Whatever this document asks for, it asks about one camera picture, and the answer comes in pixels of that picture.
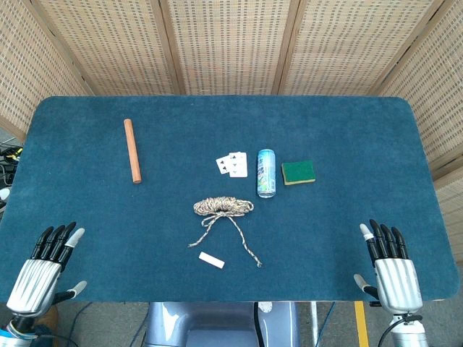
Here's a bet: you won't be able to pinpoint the grey blue robot torso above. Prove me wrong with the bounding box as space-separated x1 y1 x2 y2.
143 301 302 347

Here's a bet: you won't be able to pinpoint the blue floor cable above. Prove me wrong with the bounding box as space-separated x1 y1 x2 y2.
315 301 336 347

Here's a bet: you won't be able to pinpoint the speckled beige rope bundle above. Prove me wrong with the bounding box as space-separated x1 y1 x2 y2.
187 196 263 269

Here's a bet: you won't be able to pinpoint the blue white drink can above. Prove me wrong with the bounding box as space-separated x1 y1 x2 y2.
257 148 278 199

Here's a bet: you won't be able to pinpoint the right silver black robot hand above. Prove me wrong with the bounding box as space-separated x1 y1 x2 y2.
353 218 424 314

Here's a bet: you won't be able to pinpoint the green yellow scrub sponge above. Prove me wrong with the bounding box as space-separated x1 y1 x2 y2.
281 160 316 187

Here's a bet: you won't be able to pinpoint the white table leg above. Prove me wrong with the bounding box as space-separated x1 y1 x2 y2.
310 301 320 347

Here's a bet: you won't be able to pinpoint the blue carpet table cover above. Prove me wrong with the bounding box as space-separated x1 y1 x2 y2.
0 95 461 304

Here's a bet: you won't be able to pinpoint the six of clubs card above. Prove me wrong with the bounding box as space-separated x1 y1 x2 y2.
229 152 249 179

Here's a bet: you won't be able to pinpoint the woven bamboo folding screen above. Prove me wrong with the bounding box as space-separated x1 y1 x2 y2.
0 0 463 267

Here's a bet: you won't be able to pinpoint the black cable tangle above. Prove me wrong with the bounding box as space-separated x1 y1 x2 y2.
0 141 25 189

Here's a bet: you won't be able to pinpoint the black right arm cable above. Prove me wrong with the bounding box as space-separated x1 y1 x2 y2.
377 317 401 347

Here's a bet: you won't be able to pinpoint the brown wooden round stick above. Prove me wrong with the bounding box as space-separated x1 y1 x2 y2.
123 119 143 184

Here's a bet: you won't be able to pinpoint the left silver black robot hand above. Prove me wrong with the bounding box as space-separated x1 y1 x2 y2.
6 221 88 318

